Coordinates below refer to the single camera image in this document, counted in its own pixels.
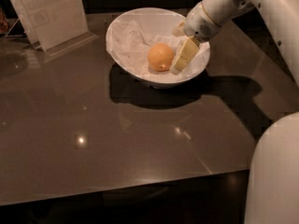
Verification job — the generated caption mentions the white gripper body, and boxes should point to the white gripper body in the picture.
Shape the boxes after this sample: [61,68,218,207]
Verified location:
[183,3,219,42]

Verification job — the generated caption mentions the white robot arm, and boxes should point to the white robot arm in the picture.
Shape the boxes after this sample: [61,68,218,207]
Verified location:
[171,0,299,224]

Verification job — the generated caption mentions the white paper napkin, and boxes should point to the white paper napkin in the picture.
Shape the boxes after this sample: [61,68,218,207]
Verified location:
[106,16,210,84]

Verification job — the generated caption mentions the orange fruit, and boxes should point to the orange fruit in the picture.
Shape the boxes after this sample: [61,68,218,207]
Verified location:
[148,43,175,72]

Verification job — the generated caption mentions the white slanted bowl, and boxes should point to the white slanted bowl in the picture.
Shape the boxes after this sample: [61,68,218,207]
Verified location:
[106,7,210,88]

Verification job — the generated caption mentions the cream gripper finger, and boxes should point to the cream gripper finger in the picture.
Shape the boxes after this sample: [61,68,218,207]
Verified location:
[170,36,200,75]
[172,21,185,37]

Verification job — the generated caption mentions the clear acrylic sign stand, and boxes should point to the clear acrylic sign stand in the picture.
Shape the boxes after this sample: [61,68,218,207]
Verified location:
[10,0,95,56]

